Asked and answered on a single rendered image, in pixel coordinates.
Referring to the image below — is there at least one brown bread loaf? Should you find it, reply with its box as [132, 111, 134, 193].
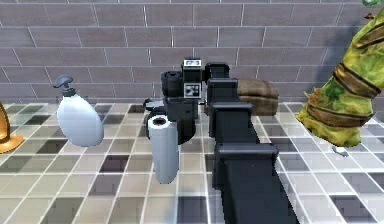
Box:
[236, 78, 280, 117]

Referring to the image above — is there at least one white paper towel roll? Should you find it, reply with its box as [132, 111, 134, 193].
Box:
[147, 114, 181, 185]

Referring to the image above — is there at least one orange curved stand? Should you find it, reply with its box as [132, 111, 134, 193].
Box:
[0, 101, 25, 155]

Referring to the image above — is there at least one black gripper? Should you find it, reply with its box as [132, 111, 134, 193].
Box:
[142, 70, 200, 145]

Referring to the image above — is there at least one white soap dispenser bottle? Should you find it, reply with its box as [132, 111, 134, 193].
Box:
[52, 74, 105, 148]

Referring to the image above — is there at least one green yellow plant pot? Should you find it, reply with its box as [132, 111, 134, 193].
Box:
[294, 5, 384, 149]

